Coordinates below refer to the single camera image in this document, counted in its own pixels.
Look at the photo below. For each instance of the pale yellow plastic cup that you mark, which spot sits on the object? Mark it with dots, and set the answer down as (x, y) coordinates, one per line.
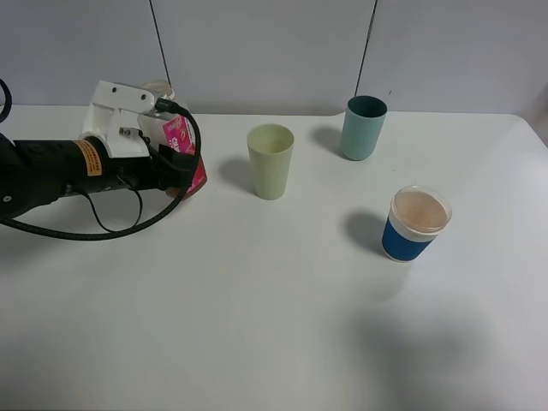
(270, 149)

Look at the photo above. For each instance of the teal green plastic cup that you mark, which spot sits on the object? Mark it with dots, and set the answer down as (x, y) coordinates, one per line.
(363, 121)

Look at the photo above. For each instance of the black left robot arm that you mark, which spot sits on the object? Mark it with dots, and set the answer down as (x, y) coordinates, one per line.
(37, 173)

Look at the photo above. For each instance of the clear bottle with pink label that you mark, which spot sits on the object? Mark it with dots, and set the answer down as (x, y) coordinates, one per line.
(176, 132)

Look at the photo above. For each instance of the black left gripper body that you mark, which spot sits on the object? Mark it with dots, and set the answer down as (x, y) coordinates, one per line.
(164, 169)

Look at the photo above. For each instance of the white cup with blue sleeve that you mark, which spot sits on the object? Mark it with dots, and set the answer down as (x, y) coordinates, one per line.
(416, 217)

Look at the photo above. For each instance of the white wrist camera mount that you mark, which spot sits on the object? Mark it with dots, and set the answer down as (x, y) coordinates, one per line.
(112, 108)

